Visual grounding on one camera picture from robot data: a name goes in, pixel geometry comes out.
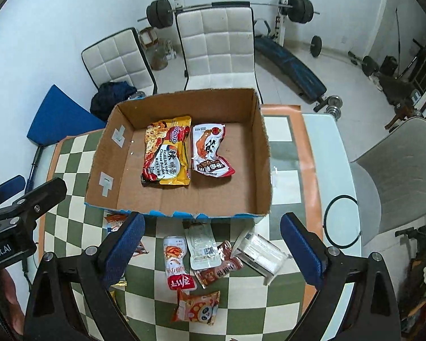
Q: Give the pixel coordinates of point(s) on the dark bag on chair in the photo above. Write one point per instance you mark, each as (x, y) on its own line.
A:
(110, 99)

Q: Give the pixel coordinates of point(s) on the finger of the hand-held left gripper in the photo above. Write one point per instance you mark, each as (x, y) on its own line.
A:
(44, 193)
(7, 186)

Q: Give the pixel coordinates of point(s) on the black weight bench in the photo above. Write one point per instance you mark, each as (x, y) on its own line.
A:
(291, 67)

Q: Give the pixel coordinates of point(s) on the black dumbbell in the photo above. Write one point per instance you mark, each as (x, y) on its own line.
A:
(370, 64)

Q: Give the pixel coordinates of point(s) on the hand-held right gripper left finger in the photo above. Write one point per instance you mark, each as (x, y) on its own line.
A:
(127, 245)

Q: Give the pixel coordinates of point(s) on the green white checkered tablecloth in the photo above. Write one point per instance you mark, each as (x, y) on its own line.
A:
(74, 220)

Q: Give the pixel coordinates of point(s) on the small white quilted chair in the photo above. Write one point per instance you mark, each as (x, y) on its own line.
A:
(117, 57)

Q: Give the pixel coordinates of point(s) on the long white red snack packet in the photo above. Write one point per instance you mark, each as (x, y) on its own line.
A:
(174, 266)

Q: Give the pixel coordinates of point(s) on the chrome dumbbell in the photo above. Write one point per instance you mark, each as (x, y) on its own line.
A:
(333, 106)

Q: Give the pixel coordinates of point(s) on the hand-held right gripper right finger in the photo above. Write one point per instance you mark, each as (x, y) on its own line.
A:
(301, 252)

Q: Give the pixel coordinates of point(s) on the small black weight plate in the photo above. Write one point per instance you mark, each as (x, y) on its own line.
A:
(316, 45)

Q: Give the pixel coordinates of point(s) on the orange cartoon snack packet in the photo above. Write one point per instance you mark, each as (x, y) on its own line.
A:
(198, 307)

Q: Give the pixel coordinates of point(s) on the clear pack of white tissues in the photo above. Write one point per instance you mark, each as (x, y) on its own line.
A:
(261, 255)

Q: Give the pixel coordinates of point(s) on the blue chair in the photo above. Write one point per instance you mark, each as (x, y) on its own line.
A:
(60, 113)

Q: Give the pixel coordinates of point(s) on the yellow noodle packet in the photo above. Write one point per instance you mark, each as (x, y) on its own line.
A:
(167, 152)

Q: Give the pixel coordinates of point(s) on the cardboard box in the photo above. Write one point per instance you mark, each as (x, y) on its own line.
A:
(216, 191)

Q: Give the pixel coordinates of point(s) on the grey chair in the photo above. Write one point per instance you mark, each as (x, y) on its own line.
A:
(397, 170)

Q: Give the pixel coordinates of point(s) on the small yellow snack packet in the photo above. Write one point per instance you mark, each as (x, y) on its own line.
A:
(120, 284)

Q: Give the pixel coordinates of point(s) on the person's left hand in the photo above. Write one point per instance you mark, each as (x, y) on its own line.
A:
(9, 291)

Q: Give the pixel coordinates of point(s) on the brown snack packet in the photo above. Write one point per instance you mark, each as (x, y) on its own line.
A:
(216, 273)

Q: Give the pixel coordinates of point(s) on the brown glass jar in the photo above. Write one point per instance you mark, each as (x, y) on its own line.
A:
(159, 58)

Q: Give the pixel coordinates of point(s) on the clear white-label snack packet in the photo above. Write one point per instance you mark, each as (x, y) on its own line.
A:
(200, 248)

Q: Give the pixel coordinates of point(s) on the black barbell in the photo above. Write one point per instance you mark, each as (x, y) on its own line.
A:
(159, 12)

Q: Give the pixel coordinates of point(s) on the large white quilted chair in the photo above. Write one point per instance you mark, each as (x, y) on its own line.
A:
(216, 42)

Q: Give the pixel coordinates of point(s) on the white red crumpled snack packet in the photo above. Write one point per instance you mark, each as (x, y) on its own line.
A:
(209, 149)

